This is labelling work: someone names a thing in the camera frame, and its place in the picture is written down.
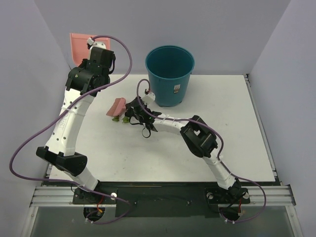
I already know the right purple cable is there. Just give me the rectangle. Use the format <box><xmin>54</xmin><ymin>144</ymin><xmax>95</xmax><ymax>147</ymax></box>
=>
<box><xmin>137</xmin><ymin>79</ymin><xmax>268</xmax><ymax>225</ymax></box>

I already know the pink hand brush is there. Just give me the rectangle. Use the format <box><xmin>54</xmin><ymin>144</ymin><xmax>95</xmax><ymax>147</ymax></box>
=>
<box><xmin>106</xmin><ymin>97</ymin><xmax>126</xmax><ymax>117</ymax></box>

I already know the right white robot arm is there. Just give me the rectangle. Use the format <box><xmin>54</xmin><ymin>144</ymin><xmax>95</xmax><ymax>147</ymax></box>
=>
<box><xmin>125</xmin><ymin>97</ymin><xmax>246</xmax><ymax>202</ymax></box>

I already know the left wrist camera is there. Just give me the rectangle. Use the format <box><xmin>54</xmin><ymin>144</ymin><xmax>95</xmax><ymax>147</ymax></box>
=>
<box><xmin>86</xmin><ymin>37</ymin><xmax>107</xmax><ymax>50</ymax></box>

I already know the purple cable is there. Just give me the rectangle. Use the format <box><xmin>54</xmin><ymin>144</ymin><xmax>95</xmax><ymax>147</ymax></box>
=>
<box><xmin>137</xmin><ymin>79</ymin><xmax>268</xmax><ymax>225</ymax></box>
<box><xmin>8</xmin><ymin>34</ymin><xmax>134</xmax><ymax>225</ymax></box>

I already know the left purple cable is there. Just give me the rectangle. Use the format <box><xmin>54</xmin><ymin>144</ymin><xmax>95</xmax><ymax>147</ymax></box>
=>
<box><xmin>8</xmin><ymin>34</ymin><xmax>134</xmax><ymax>225</ymax></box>

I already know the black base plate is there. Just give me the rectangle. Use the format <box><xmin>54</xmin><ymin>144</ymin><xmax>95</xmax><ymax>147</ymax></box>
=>
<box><xmin>73</xmin><ymin>182</ymin><xmax>250</xmax><ymax>218</ymax></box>

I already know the pink dustpan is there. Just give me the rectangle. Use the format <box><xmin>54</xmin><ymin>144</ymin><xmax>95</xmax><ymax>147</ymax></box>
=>
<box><xmin>70</xmin><ymin>33</ymin><xmax>111</xmax><ymax>67</ymax></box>

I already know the teal plastic bucket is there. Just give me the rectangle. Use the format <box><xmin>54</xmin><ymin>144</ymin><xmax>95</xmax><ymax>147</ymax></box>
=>
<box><xmin>145</xmin><ymin>45</ymin><xmax>195</xmax><ymax>107</ymax></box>

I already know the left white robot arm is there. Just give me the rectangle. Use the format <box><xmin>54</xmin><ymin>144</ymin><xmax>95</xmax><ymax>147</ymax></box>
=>
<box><xmin>36</xmin><ymin>41</ymin><xmax>115</xmax><ymax>203</ymax></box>

